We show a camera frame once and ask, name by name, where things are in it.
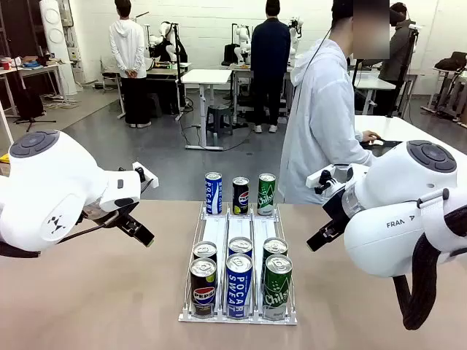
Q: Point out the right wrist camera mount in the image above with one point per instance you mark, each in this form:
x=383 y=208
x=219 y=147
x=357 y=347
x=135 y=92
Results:
x=328 y=176

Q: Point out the white can dispenser rack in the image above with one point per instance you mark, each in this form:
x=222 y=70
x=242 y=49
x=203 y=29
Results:
x=239 y=228

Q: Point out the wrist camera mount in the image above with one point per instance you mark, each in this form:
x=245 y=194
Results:
x=328 y=176
x=146 y=176

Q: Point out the black bag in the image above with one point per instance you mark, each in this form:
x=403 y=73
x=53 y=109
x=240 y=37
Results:
x=452 y=60

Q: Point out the black Pepsi can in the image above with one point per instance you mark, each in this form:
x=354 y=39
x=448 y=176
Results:
x=203 y=291
x=205 y=249
x=241 y=197

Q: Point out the person's white-sleeved right forearm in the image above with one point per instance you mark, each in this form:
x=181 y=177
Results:
x=363 y=153

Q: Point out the person in white jacket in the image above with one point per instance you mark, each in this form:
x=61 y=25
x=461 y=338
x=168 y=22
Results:
x=317 y=109

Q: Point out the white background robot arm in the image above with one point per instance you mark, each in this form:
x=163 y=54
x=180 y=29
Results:
x=166 y=40
x=296 y=33
x=242 y=40

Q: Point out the tall white air conditioner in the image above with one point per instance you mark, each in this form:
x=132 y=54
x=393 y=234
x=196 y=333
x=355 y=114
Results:
x=54 y=36

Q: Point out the green Chilsung can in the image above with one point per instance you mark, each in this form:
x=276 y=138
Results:
x=277 y=291
x=275 y=246
x=266 y=197

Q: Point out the red cup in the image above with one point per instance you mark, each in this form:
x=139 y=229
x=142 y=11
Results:
x=6 y=63

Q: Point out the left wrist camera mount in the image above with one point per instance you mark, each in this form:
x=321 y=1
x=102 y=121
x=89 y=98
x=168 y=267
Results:
x=146 y=176

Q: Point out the black plastic tray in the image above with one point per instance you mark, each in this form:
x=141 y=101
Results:
x=388 y=143

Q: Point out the bystander in navy top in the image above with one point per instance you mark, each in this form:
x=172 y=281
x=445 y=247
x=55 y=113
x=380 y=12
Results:
x=270 y=47

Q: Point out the cluttered white side table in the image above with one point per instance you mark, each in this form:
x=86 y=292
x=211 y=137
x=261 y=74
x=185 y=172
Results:
x=36 y=69

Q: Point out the small white background table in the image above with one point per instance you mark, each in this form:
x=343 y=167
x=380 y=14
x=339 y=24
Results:
x=208 y=76

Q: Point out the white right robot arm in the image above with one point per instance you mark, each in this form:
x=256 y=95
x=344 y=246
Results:
x=401 y=175

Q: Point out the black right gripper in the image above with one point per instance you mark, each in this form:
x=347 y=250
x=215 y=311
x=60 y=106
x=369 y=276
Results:
x=339 y=211

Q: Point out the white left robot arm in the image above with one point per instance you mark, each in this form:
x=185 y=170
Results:
x=54 y=182

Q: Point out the black tripod stand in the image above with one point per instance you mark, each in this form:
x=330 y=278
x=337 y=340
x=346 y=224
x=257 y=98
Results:
x=27 y=118

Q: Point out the blue Pocari Sweat can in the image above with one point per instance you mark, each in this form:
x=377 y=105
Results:
x=241 y=245
x=239 y=288
x=213 y=193

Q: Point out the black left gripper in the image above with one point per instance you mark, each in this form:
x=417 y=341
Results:
x=106 y=218

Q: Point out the bystander in white hoodie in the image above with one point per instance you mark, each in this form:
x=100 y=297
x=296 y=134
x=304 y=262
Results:
x=127 y=47

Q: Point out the bystander in grey jacket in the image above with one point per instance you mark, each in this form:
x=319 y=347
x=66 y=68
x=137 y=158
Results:
x=396 y=54

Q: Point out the grey plastic stool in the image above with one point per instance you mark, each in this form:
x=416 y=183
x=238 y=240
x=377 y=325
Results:
x=219 y=120

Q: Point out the large white table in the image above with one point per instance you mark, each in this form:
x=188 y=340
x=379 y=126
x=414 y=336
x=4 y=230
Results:
x=401 y=127

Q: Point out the long white background table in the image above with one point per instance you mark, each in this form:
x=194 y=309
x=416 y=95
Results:
x=372 y=82

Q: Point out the person's right hand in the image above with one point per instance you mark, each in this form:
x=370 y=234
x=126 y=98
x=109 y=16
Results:
x=370 y=137

